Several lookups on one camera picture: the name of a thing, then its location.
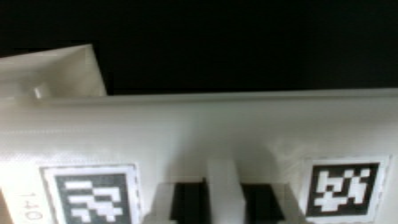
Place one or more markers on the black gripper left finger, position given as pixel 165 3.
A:
pixel 188 209

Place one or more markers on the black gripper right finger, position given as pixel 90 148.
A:
pixel 263 212

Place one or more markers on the white cabinet body box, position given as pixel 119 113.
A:
pixel 51 74

